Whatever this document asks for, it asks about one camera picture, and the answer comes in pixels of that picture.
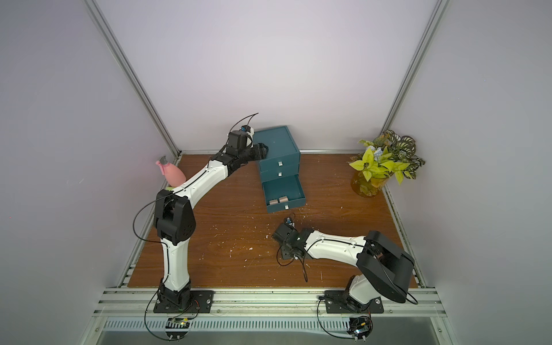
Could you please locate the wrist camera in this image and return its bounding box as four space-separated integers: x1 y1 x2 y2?
226 124 254 155
284 217 296 229

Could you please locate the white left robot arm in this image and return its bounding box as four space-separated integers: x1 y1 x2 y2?
154 143 269 305

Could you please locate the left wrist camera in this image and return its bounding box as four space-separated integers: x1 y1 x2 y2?
226 124 254 155

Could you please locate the teal bottom drawer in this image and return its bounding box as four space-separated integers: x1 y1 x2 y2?
262 175 306 214

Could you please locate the amber glass vase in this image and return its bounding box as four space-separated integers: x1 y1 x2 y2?
351 172 388 198

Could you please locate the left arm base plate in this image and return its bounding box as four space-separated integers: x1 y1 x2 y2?
153 289 215 314

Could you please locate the controller board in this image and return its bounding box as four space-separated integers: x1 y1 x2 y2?
347 316 374 342
165 318 191 342

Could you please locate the dark teal drawer cabinet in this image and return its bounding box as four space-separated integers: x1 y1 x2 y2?
254 126 300 183

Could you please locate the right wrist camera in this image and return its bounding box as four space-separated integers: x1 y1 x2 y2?
284 217 296 229

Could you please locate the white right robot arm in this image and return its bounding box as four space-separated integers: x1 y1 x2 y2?
272 221 415 313

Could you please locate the left controller board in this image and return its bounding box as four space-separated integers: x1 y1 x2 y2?
165 318 191 342

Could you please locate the right controller board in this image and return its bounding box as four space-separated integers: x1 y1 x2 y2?
347 316 374 342

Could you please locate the green artificial plant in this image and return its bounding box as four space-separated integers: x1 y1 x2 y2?
349 129 426 188

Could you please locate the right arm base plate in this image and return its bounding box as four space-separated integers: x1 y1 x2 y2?
319 290 384 314

